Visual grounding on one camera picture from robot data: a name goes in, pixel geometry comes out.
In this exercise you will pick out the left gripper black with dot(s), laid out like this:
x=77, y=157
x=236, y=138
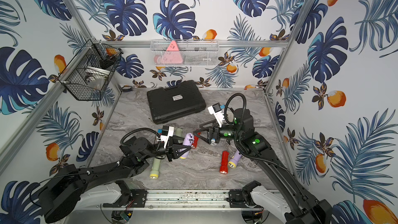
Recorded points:
x=170, y=151

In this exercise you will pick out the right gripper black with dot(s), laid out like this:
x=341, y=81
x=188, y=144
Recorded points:
x=197, y=132

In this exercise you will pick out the red flashlight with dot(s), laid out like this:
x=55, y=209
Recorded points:
x=224, y=163
x=195, y=142

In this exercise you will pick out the purple flashlight front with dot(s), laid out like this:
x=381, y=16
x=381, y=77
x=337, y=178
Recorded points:
x=187, y=145

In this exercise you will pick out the purple flashlight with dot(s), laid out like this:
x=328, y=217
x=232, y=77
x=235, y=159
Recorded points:
x=187, y=145
x=233, y=162

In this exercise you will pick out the green flashlight front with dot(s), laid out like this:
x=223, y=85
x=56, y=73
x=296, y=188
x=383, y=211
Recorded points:
x=155, y=170

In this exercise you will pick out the green flashlight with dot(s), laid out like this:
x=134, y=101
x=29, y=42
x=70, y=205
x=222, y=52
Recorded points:
x=155, y=170
x=178, y=132

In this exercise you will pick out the red flashlight front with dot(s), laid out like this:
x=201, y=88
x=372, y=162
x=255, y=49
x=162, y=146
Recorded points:
x=224, y=163

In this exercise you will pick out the green flashlight back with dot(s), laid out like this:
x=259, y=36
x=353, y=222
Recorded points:
x=178, y=132

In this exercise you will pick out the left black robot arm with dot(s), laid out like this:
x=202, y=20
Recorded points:
x=59, y=195

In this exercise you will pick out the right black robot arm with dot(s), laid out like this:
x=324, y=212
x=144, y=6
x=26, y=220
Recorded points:
x=295, y=205

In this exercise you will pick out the purple flashlight right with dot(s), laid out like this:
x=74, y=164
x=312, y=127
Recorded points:
x=233, y=162

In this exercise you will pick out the black plastic tool case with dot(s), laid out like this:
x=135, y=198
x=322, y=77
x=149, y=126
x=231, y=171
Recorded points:
x=171, y=103

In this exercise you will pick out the dark tape roll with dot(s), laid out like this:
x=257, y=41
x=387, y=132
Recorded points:
x=126, y=88

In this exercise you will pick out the pink triangle item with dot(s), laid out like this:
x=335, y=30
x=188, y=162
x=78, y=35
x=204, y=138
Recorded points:
x=172, y=55

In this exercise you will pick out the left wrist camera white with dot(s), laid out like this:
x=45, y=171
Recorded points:
x=165, y=133

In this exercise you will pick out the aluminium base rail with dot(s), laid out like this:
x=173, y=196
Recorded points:
x=186, y=199

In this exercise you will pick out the clear wall shelf basket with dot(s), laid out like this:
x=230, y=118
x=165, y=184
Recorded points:
x=195, y=52

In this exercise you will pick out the black wire basket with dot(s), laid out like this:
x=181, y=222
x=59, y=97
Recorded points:
x=89, y=73

